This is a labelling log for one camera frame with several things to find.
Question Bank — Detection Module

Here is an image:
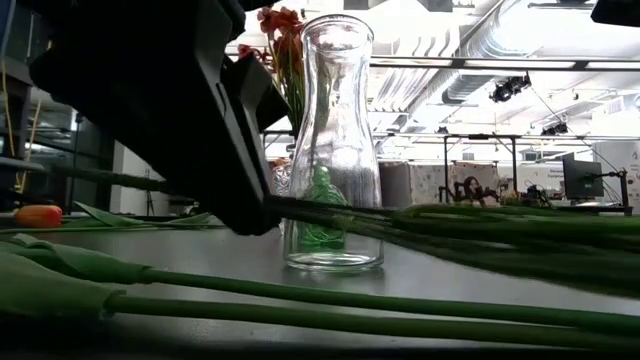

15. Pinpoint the yellow hanging cable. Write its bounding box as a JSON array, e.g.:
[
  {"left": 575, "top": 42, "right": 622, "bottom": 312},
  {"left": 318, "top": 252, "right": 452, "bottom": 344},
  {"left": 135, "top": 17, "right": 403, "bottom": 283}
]
[{"left": 14, "top": 97, "right": 44, "bottom": 196}]

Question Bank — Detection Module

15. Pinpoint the long ceiling light bar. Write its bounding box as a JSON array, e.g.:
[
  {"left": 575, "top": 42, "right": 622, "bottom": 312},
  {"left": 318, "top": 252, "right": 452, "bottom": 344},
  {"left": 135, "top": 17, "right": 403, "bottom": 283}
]
[{"left": 369, "top": 54, "right": 640, "bottom": 71}]

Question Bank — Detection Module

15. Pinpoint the grey partition panel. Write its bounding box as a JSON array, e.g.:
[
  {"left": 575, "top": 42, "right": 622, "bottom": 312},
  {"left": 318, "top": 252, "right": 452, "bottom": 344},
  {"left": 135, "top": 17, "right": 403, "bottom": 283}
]
[{"left": 378, "top": 162, "right": 501, "bottom": 207}]

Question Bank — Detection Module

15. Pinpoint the black monitor on arm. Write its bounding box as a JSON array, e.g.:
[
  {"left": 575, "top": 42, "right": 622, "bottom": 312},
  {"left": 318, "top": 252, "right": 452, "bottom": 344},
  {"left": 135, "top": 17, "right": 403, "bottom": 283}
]
[{"left": 562, "top": 152, "right": 605, "bottom": 200}]

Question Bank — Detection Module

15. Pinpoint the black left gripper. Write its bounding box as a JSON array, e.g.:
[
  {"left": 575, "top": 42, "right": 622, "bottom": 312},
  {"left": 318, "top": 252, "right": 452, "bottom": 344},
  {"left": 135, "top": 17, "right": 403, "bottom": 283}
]
[{"left": 19, "top": 0, "right": 291, "bottom": 236}]

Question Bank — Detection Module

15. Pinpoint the clear cut glass vase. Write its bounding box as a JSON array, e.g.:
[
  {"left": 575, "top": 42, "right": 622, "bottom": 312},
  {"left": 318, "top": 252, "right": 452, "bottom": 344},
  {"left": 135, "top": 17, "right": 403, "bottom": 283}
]
[{"left": 271, "top": 163, "right": 294, "bottom": 197}]

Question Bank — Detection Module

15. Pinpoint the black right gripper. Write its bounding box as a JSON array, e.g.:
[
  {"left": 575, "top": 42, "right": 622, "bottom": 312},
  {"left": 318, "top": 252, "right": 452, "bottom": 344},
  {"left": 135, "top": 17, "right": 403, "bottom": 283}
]
[{"left": 589, "top": 0, "right": 640, "bottom": 29}]

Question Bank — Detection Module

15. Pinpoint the clear glass carafe vase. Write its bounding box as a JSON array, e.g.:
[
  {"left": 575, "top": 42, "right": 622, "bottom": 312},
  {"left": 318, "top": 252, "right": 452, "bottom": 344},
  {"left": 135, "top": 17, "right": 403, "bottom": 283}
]
[{"left": 283, "top": 13, "right": 385, "bottom": 272}]

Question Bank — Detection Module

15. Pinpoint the orange blossom flower spray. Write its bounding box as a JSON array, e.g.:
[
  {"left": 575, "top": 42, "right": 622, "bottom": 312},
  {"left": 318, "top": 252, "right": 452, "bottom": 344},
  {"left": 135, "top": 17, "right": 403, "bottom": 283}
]
[{"left": 237, "top": 5, "right": 307, "bottom": 136}]

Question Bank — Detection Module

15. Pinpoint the person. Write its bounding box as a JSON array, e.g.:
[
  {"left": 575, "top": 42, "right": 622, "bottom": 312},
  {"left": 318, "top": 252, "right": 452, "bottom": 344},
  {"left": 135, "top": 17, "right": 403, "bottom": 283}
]
[{"left": 462, "top": 175, "right": 482, "bottom": 202}]

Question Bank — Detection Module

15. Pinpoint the silver round air duct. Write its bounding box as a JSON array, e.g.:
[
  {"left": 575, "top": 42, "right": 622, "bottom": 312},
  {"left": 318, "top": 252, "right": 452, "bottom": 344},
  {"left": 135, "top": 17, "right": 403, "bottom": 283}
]
[{"left": 441, "top": 0, "right": 539, "bottom": 105}]

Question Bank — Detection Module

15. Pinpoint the bright green flower stem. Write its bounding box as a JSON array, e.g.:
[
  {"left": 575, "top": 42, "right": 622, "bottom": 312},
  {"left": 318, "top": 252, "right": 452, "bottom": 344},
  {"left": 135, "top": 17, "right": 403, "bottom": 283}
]
[{"left": 392, "top": 203, "right": 640, "bottom": 236}]

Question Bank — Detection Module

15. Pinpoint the orange tulip flower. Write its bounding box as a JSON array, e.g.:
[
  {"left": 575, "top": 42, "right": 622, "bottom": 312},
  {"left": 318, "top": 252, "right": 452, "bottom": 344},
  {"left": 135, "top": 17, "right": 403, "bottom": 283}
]
[{"left": 0, "top": 201, "right": 221, "bottom": 235}]

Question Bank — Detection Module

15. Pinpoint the black ceiling spotlight cluster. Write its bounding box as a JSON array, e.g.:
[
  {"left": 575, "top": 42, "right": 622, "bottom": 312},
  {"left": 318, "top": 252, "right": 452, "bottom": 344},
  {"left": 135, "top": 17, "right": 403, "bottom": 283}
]
[{"left": 488, "top": 72, "right": 533, "bottom": 104}]

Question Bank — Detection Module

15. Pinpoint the green glass bottle vase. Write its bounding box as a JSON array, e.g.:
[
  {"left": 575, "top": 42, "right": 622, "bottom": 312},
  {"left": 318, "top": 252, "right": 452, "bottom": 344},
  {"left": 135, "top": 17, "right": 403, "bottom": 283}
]
[{"left": 298, "top": 164, "right": 349, "bottom": 251}]

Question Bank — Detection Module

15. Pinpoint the small black ceiling spotlight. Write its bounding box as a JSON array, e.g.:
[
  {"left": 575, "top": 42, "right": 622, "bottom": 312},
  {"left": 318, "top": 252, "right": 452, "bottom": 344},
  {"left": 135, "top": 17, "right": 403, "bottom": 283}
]
[{"left": 539, "top": 121, "right": 570, "bottom": 137}]

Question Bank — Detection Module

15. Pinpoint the green flower stem with leaf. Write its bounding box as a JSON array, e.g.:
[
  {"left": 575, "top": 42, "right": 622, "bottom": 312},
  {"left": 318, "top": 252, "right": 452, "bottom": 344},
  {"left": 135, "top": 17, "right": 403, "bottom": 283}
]
[
  {"left": 0, "top": 233, "right": 640, "bottom": 337},
  {"left": 0, "top": 252, "right": 640, "bottom": 354}
]

